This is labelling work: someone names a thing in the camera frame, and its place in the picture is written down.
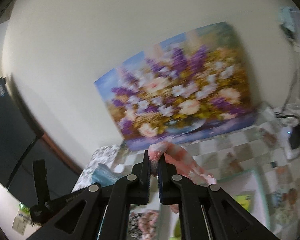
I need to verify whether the lime green cloth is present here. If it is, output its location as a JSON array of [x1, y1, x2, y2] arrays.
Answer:
[[173, 220, 182, 238]]

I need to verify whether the blue face mask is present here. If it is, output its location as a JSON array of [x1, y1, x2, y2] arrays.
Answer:
[[91, 163, 121, 187]]

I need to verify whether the green tissue pack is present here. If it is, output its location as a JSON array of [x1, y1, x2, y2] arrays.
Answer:
[[234, 194, 253, 211]]

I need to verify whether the pink striped fluffy towel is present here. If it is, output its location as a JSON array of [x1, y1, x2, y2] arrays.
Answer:
[[148, 141, 217, 192]]

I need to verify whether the teal shallow box tray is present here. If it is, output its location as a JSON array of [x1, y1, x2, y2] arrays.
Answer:
[[218, 168, 270, 229]]

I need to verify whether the floral white tablecloth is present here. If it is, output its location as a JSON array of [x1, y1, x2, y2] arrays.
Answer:
[[72, 145, 120, 192]]

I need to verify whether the floral painting canvas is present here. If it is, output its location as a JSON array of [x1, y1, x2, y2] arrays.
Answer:
[[95, 22, 255, 151]]

